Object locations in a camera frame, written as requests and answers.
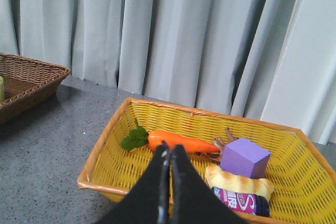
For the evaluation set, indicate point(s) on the brown wicker basket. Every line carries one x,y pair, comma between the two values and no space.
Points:
27,83

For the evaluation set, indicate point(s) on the grey pleated curtain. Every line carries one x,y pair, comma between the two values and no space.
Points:
272,60

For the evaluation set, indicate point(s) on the orange toy carrot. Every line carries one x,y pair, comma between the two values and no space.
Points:
139,137

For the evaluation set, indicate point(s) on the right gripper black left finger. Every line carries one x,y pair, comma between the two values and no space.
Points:
148,200

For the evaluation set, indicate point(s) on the brown toy crab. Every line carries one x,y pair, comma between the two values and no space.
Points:
220,143

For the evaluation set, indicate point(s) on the yellow woven basket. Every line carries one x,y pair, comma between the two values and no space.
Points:
303,179

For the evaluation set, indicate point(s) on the purple labelled bottle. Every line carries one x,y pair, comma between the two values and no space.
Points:
243,202

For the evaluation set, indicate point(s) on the toy bread loaf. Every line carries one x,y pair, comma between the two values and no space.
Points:
216,177

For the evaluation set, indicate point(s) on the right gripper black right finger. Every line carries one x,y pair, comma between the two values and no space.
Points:
194,202

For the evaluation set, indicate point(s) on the purple foam cube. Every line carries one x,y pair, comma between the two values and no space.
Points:
245,157

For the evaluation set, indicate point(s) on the yellow-green tape roll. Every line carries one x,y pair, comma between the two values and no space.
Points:
2,90

